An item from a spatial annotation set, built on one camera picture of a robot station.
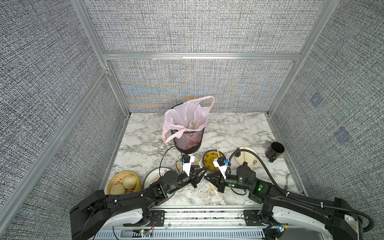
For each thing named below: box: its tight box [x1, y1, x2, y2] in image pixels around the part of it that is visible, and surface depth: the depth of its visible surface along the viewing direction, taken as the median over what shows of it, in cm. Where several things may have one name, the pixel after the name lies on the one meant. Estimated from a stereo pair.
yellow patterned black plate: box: [202, 149, 226, 171], surface depth 97 cm
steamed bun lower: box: [110, 183, 126, 195], surface depth 80 cm
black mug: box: [265, 141, 285, 163], surface depth 92 cm
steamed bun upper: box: [122, 175, 137, 190], surface depth 80 cm
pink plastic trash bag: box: [162, 96, 215, 144], surface depth 87 cm
